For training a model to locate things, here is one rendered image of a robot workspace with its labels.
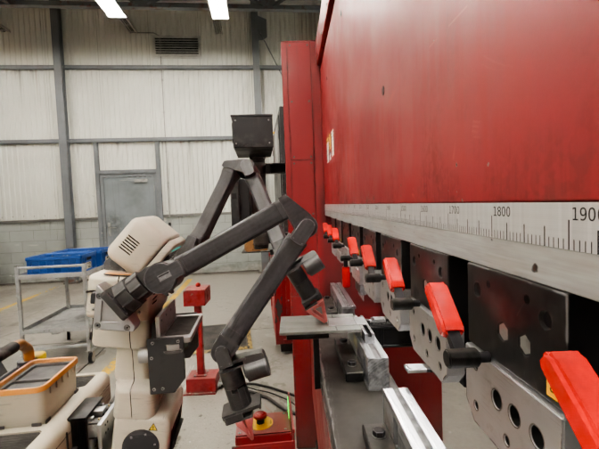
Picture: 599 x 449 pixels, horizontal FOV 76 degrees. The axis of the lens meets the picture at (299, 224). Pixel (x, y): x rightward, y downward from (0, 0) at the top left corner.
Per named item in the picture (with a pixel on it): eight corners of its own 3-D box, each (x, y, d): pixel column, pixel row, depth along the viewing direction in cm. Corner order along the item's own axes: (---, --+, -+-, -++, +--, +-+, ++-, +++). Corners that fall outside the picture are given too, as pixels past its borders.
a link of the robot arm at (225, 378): (218, 363, 103) (216, 371, 97) (243, 355, 103) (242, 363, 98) (226, 386, 103) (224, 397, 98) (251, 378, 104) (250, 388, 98)
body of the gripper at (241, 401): (262, 411, 99) (253, 384, 98) (223, 424, 98) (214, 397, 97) (261, 397, 105) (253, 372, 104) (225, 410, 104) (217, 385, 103)
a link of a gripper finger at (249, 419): (261, 443, 99) (250, 410, 98) (233, 453, 98) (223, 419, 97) (260, 428, 106) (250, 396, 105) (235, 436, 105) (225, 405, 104)
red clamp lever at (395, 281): (380, 255, 63) (393, 306, 55) (406, 254, 63) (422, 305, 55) (379, 263, 64) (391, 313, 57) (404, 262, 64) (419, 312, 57)
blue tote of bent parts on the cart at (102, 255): (68, 265, 433) (67, 248, 432) (114, 262, 439) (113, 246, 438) (51, 269, 398) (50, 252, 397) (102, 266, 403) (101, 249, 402)
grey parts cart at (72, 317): (66, 337, 439) (60, 254, 434) (126, 332, 446) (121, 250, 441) (18, 371, 350) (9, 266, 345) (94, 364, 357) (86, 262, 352)
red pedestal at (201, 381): (189, 383, 311) (184, 281, 306) (220, 382, 311) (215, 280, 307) (182, 395, 291) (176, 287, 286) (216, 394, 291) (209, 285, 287)
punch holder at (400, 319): (381, 311, 82) (378, 233, 81) (421, 309, 82) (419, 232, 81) (400, 334, 67) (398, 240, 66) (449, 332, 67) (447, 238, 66)
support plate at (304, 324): (281, 319, 141) (281, 316, 141) (352, 315, 142) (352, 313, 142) (279, 336, 123) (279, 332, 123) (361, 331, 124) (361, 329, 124)
